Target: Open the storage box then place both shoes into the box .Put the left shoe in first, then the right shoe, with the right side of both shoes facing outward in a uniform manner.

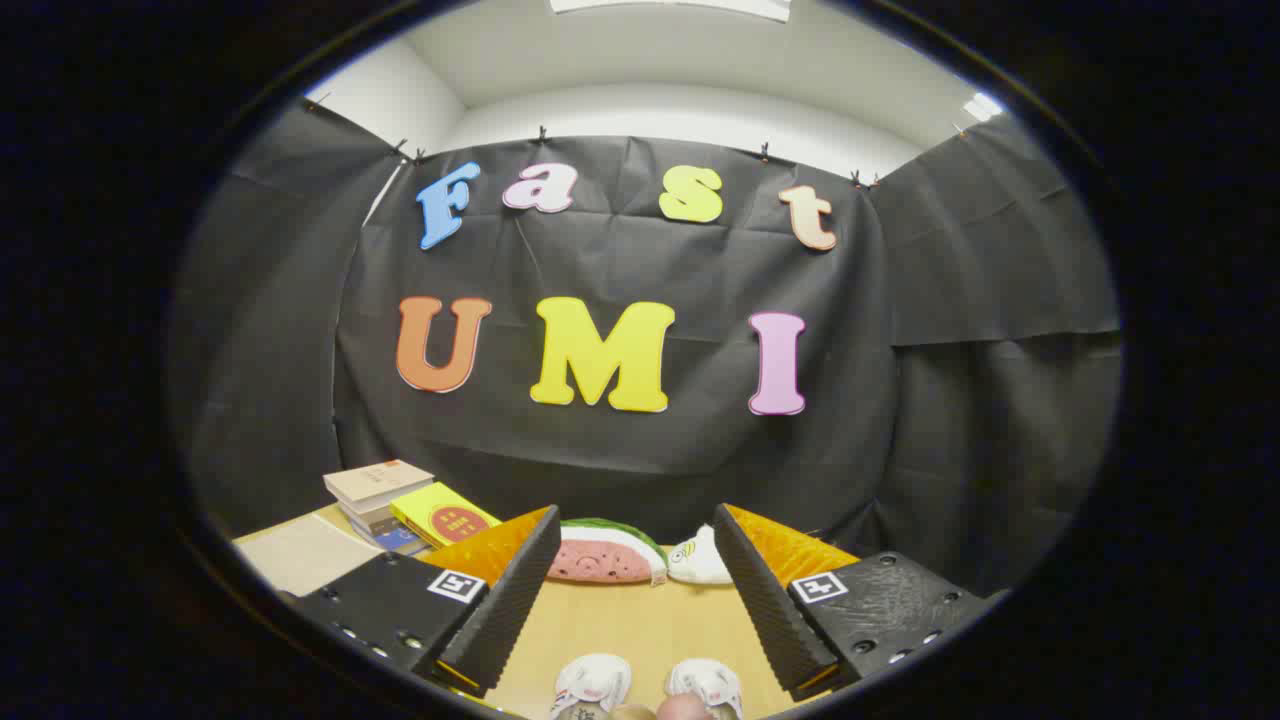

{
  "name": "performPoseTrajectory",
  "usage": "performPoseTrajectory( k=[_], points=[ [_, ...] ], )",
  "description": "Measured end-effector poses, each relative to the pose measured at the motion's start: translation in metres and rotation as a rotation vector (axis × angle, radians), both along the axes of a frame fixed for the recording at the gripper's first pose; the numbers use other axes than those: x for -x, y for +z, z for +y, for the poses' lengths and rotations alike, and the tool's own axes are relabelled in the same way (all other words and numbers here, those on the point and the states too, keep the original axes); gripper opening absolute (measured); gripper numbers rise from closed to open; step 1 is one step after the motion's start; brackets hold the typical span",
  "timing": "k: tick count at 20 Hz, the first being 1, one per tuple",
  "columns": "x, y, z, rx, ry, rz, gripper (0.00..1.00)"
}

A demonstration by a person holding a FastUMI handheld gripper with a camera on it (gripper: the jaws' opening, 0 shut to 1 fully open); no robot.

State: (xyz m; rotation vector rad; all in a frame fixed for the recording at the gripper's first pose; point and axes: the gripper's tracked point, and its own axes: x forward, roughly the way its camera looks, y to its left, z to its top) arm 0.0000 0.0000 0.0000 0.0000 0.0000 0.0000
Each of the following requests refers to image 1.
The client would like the watermelon slice plush toy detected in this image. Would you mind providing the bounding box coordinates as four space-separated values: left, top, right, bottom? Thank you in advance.
547 517 669 586

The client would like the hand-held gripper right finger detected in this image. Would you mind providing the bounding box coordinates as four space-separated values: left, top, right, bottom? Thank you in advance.
712 503 1009 703

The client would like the white canvas shoe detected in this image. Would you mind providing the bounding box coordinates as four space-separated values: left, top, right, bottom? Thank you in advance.
665 657 746 720
552 653 633 720

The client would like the beige storage box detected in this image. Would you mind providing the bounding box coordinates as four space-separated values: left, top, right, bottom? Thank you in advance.
233 510 386 598

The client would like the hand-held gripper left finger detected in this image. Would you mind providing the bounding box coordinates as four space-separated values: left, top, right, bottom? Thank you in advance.
288 505 563 699

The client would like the yellow book with red circle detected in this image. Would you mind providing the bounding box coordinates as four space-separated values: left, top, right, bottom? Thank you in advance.
390 482 503 549

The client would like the white plush toy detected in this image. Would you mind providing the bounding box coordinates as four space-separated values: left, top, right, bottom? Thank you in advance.
667 524 736 585

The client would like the blue paperback book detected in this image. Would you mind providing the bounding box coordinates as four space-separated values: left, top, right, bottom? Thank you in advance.
350 520 431 557

